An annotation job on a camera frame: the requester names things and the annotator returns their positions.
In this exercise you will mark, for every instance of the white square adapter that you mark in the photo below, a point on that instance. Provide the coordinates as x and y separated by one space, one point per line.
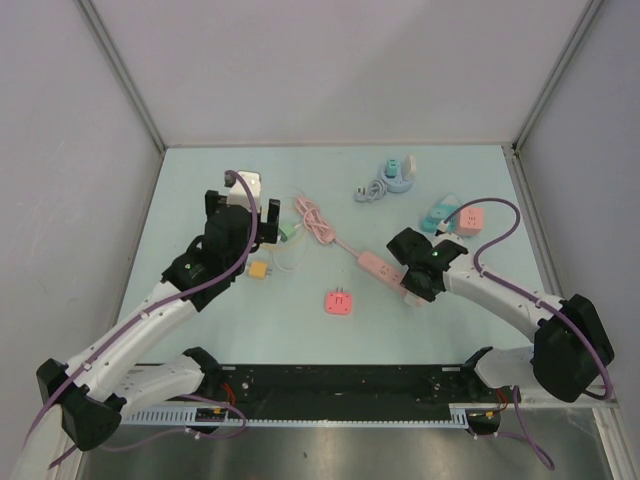
408 169

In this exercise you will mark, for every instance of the green charger plug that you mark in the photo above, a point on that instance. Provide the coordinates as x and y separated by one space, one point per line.
287 231

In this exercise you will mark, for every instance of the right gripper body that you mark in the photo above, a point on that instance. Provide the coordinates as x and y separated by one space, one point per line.
428 292

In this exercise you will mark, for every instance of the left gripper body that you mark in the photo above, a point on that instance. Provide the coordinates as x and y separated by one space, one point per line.
251 233

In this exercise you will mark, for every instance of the blue round power strip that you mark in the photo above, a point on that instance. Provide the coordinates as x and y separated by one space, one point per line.
384 184

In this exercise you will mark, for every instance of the light teal charger plug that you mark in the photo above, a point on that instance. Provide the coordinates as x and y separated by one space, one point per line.
438 214

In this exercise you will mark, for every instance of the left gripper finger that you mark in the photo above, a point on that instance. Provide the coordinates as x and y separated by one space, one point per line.
213 201
271 224

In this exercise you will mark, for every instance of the pink cube socket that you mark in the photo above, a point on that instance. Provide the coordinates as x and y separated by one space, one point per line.
469 222

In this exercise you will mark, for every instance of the pink power strip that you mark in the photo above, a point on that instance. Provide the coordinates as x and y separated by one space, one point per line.
382 271

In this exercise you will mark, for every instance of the grey cable duct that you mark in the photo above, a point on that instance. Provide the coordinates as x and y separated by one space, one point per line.
202 415

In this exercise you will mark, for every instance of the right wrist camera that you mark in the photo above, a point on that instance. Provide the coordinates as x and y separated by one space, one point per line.
445 227

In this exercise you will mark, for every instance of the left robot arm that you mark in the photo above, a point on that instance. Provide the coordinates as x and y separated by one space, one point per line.
91 388

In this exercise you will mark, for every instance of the white cube charger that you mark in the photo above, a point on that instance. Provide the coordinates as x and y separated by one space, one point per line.
413 300

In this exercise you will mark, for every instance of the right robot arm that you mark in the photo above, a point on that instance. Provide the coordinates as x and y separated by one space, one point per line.
569 348

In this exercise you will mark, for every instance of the teal triangular power strip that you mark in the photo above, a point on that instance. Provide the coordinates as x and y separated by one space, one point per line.
451 200

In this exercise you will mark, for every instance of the yellow charger plug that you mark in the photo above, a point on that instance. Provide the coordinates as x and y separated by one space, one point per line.
259 270

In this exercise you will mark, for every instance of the pink square adapter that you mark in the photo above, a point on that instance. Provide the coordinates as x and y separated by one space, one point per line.
338 302

